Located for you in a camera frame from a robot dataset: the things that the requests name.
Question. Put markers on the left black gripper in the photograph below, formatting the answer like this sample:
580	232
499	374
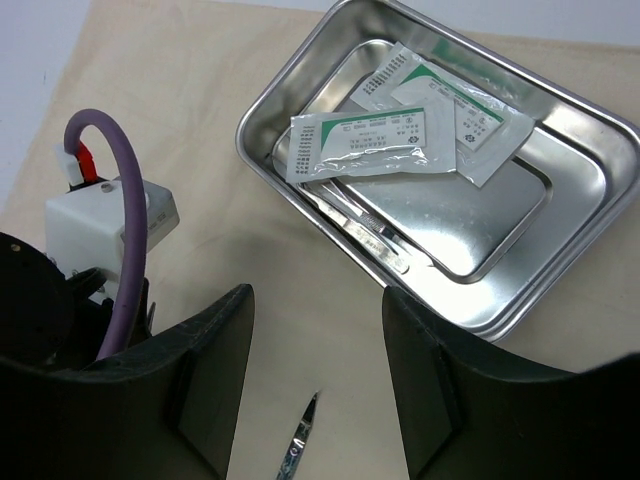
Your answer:
48	320

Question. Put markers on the stainless steel instrument tray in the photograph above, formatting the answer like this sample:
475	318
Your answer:
483	256

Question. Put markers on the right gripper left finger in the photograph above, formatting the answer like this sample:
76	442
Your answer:
166	408

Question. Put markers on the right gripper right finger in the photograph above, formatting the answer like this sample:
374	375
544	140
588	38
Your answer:
468	409

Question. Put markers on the steel scalpel handle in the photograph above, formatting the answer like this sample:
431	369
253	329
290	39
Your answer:
351	225

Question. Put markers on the green white suture packet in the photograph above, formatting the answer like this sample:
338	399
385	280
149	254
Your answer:
487	131
408	139

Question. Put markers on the steel tweezers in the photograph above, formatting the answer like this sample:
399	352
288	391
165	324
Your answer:
373	222

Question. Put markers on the beige surgical wrap cloth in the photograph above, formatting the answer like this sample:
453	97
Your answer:
178	76

